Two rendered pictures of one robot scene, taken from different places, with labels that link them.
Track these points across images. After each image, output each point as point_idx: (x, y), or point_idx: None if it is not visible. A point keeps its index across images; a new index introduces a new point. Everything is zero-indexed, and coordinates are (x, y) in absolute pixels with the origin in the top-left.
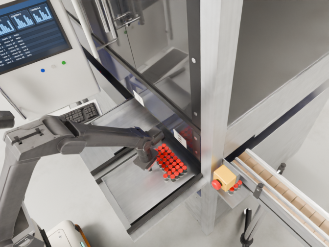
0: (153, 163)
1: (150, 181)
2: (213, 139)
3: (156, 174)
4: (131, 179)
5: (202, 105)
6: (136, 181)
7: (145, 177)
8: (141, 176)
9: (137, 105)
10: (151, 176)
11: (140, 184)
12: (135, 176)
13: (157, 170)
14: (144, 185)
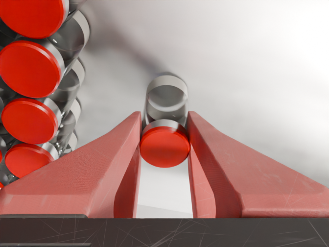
0: (114, 139)
1: (252, 24)
2: None
3: (163, 20)
4: (304, 156)
5: None
6: (304, 118)
7: (243, 83)
8: (251, 112)
9: None
10: (206, 54)
11: (317, 79)
12: (268, 147)
13: (122, 37)
14: (314, 44)
